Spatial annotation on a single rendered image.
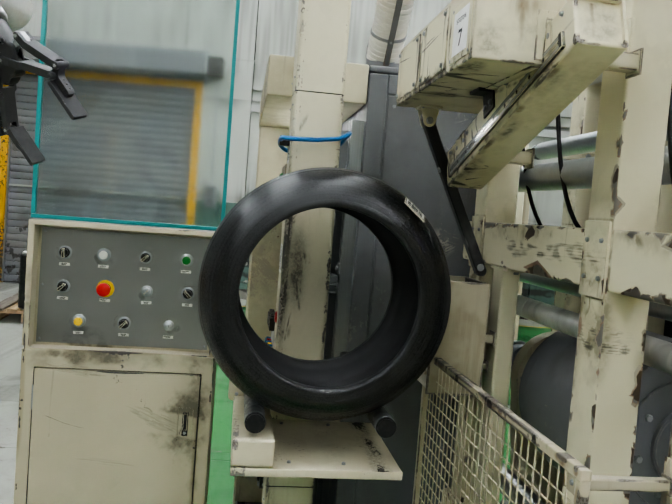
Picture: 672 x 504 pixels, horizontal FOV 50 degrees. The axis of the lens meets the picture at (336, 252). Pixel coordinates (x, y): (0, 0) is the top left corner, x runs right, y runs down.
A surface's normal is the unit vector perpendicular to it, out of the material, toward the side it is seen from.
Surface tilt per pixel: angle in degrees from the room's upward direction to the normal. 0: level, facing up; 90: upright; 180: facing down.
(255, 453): 90
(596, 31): 72
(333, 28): 90
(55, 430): 90
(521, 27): 90
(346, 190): 79
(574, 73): 162
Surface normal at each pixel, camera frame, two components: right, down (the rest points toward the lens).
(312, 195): 0.10, -0.12
